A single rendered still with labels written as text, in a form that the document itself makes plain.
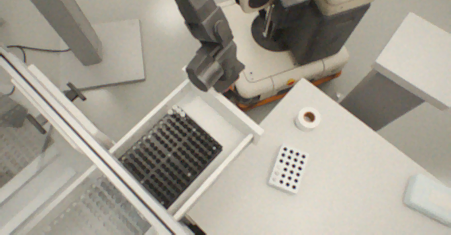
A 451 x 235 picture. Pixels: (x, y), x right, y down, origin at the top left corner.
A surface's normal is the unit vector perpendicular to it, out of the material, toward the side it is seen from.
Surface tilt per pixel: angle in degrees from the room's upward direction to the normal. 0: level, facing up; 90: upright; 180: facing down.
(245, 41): 0
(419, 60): 0
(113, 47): 3
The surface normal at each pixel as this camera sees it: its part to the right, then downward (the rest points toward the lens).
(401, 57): 0.02, -0.37
